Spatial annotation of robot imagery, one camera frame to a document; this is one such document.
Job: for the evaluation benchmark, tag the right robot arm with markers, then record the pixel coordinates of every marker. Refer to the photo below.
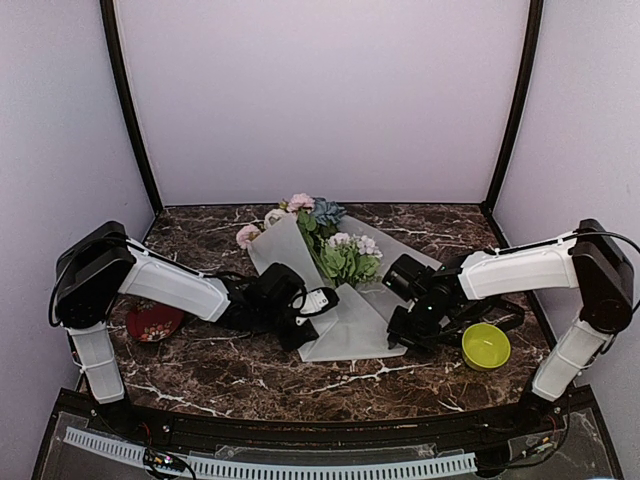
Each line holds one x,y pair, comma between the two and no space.
587,260

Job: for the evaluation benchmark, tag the black front rail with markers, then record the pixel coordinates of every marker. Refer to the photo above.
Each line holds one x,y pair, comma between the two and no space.
482,429

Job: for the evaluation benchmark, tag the black ribbon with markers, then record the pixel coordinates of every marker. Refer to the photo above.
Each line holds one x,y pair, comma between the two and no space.
496,311

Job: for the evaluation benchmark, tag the white slotted cable duct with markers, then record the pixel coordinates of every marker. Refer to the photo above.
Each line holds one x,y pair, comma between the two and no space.
199,466

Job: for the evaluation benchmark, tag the right black frame post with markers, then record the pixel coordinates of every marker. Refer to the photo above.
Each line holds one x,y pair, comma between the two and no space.
523,78

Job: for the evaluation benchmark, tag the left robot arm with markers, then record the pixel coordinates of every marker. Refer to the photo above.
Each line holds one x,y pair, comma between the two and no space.
107,264

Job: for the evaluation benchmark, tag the white fake rose stem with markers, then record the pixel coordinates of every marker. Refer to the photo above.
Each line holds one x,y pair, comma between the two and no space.
274,216

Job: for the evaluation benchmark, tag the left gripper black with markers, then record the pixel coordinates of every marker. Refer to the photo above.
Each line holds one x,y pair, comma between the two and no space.
288,343

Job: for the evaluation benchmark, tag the translucent white wrapping paper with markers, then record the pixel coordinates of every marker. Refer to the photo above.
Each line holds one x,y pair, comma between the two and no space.
356,328

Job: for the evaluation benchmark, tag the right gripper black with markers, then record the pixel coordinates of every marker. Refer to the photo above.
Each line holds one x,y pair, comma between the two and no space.
398,332

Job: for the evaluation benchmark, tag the yellow-green bowl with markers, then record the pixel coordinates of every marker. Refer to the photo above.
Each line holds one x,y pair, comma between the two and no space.
485,347

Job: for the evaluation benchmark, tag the blue fake rose bunch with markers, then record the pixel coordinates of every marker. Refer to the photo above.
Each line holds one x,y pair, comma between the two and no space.
327,214

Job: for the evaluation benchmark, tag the left black frame post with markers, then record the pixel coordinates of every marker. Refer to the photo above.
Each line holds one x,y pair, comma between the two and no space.
127,107

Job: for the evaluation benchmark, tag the lilac hydrangea fake bunch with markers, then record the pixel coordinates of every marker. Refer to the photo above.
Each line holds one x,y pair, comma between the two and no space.
350,259

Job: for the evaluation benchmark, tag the black frame post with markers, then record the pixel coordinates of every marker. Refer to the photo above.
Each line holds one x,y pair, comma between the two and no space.
523,78
127,107

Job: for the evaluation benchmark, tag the pink peony fake stem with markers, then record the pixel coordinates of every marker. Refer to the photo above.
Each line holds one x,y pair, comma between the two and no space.
301,206

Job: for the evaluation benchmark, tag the small pink fake rose stem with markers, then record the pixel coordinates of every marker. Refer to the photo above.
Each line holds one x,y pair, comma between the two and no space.
246,235

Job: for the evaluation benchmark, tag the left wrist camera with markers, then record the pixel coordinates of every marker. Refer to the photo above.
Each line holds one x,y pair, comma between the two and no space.
309,304

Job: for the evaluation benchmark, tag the red floral dish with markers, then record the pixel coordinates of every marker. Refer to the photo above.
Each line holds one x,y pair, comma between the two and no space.
153,324

